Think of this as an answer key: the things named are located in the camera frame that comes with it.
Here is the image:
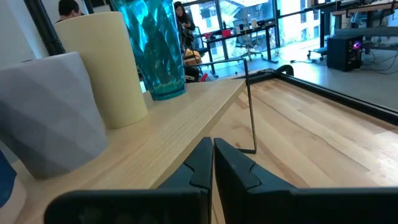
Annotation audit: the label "yellow bag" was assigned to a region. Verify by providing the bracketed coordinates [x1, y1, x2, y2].
[183, 49, 203, 67]

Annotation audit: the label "wooden top desk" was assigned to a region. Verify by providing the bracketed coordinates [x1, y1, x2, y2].
[320, 0, 398, 35]

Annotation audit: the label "cream plastic cup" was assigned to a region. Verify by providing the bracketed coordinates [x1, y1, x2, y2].
[53, 11, 149, 130]

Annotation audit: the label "gray faceted cup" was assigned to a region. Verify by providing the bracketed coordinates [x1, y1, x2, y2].
[0, 52, 109, 180]

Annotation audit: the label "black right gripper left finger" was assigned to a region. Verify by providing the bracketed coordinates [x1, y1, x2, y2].
[44, 136, 215, 224]

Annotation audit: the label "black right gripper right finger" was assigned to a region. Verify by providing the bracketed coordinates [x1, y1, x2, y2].
[214, 138, 398, 224]

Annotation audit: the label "black pillar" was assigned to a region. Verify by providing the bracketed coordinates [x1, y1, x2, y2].
[23, 0, 67, 57]

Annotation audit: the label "person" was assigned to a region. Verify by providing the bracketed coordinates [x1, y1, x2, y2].
[55, 0, 85, 25]
[173, 1, 197, 50]

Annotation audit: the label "blue glazed mug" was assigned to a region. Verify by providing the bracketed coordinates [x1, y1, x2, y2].
[0, 149, 27, 224]

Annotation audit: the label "black table frame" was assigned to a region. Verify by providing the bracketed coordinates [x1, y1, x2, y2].
[234, 64, 398, 126]

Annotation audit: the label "black background desk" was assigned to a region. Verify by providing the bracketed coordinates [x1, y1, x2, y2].
[203, 24, 279, 78]

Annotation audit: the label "floor cables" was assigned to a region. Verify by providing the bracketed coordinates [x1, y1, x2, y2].
[360, 49, 398, 75]

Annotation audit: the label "black computer tower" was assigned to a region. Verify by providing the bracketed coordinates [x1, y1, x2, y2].
[326, 35, 364, 73]

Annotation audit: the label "teal translucent faceted tumbler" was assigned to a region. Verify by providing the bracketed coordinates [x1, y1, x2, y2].
[110, 0, 188, 101]

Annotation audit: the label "wooden shelf with black legs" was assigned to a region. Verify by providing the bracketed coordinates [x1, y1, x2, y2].
[12, 57, 259, 224]

